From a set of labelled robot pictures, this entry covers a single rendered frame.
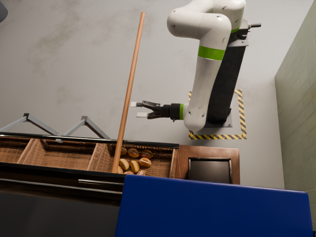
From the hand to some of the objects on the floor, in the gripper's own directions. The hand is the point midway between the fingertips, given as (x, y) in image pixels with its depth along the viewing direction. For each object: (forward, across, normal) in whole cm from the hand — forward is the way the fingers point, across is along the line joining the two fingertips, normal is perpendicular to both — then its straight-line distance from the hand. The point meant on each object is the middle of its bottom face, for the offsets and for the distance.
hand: (135, 109), depth 134 cm
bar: (+37, +120, -6) cm, 125 cm away
